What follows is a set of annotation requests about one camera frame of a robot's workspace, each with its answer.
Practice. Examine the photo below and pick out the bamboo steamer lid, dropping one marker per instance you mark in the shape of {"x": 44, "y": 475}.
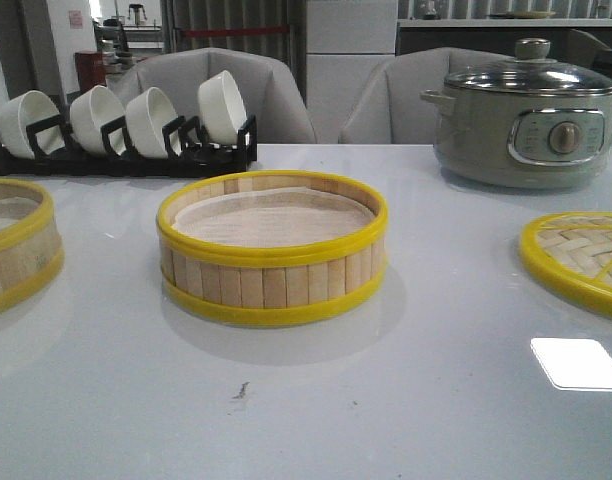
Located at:
{"x": 571, "y": 254}

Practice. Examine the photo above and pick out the bamboo steamer tray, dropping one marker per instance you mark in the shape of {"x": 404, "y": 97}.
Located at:
{"x": 273, "y": 248}
{"x": 31, "y": 250}

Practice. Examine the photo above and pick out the grey armchair left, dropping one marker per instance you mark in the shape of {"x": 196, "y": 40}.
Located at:
{"x": 267, "y": 86}

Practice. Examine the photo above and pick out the grey armchair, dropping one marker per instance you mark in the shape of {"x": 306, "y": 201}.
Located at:
{"x": 267, "y": 86}
{"x": 389, "y": 109}

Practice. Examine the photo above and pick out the white bowl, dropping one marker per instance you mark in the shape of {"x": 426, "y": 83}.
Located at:
{"x": 89, "y": 112}
{"x": 221, "y": 108}
{"x": 17, "y": 114}
{"x": 146, "y": 115}

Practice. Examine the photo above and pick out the grey armchair right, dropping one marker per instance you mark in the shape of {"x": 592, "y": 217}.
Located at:
{"x": 389, "y": 109}

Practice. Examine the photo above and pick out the white cabinet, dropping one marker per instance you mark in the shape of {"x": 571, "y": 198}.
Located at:
{"x": 345, "y": 40}

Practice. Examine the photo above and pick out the grey electric cooker pot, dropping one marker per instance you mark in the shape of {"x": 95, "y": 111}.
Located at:
{"x": 522, "y": 141}

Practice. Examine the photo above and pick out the red barrier belt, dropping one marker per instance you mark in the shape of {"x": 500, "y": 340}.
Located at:
{"x": 236, "y": 32}

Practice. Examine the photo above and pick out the red bin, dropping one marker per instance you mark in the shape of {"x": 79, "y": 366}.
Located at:
{"x": 90, "y": 69}

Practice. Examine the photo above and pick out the black dish rack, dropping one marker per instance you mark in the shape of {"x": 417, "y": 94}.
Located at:
{"x": 188, "y": 153}

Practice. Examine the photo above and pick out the glass pot lid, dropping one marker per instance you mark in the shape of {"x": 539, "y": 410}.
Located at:
{"x": 531, "y": 71}

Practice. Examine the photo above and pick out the dark counter shelf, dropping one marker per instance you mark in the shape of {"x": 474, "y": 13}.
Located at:
{"x": 494, "y": 35}

